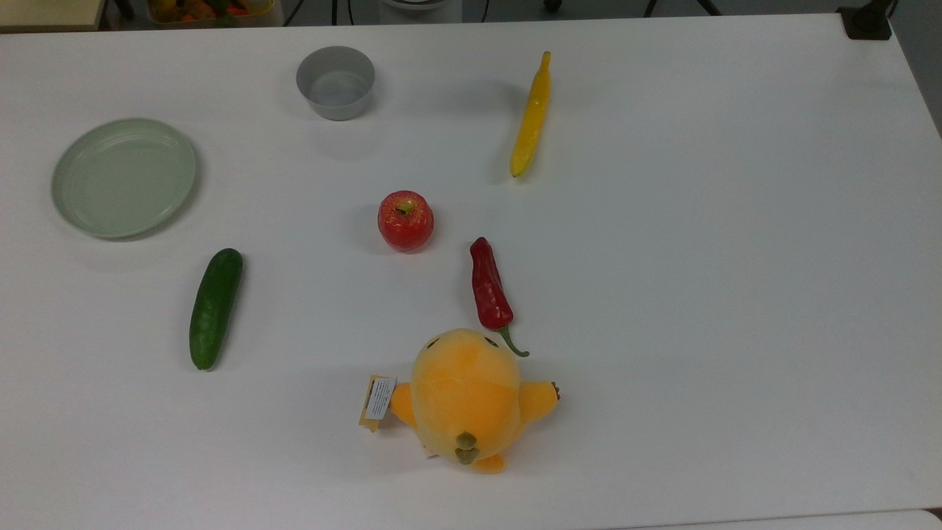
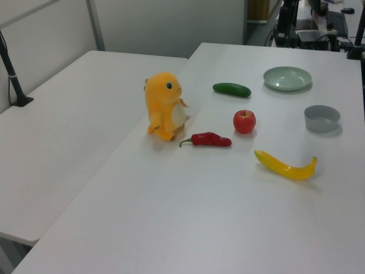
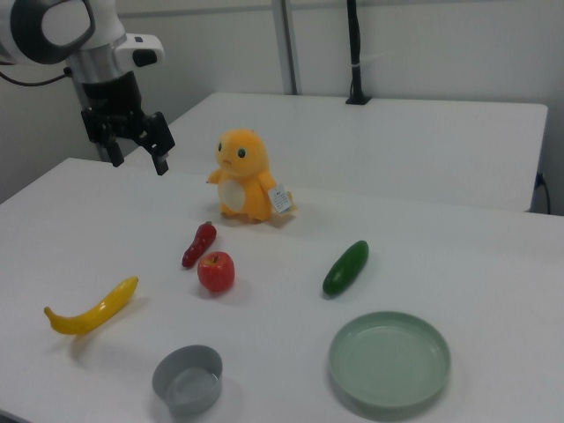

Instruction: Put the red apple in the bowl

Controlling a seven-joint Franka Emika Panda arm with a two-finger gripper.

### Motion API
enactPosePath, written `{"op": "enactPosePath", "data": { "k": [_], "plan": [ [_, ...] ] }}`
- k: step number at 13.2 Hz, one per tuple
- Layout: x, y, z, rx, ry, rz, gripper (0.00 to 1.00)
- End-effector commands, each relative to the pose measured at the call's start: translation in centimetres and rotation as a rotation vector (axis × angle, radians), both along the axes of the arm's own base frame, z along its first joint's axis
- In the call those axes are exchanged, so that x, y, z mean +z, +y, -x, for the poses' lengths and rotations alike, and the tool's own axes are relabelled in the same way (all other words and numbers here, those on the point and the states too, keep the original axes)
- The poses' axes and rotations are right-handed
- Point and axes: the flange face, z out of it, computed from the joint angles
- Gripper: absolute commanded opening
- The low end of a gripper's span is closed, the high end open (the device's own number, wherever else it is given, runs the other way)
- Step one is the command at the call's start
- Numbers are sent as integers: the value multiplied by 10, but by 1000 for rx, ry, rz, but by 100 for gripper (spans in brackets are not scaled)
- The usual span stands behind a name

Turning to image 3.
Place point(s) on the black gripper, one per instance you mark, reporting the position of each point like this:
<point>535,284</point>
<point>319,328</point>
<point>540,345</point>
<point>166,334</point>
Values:
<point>113,110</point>

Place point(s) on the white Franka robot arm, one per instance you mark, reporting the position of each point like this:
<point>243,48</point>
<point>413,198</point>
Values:
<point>66,31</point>

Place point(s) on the red apple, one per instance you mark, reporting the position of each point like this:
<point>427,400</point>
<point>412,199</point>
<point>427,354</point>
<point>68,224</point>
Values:
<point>216,272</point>

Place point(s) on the grey bowl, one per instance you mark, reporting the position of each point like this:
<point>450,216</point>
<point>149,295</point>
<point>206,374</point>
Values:
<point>188,380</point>

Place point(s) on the orange plush toy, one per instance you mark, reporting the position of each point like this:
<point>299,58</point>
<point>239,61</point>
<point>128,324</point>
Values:
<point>243,176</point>

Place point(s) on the red chili pepper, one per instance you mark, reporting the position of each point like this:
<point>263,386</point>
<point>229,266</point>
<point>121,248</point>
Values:
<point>198,244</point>

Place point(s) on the white paper tag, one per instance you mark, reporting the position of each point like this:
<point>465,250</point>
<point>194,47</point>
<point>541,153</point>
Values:
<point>280,199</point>

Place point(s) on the yellow banana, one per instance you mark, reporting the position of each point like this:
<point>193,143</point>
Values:
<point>92,310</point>

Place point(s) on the green cucumber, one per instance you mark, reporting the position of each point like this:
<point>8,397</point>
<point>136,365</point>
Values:
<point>346,269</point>

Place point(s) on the green plate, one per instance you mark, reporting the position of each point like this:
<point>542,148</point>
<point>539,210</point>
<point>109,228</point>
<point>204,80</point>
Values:
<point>390,363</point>

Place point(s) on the black camera stand pole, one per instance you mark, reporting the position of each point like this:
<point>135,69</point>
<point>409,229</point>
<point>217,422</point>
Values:
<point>355,53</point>

